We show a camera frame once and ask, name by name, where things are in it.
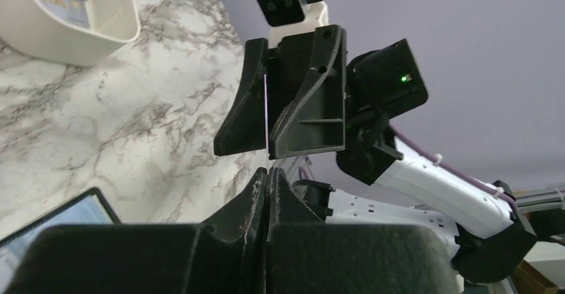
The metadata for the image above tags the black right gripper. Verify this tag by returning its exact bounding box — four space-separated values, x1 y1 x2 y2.
213 24 354 161

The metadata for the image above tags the cream oblong plastic tray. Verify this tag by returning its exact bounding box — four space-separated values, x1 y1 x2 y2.
1 0 141 66

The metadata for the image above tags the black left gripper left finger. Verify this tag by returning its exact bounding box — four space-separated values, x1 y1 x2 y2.
6 168 268 293

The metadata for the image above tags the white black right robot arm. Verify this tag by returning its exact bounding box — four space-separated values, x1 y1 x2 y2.
214 25 564 283

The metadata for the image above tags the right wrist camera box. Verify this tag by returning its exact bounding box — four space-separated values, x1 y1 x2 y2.
256 0 329 49

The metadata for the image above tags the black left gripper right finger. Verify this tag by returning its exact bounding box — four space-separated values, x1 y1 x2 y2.
266 167 459 293

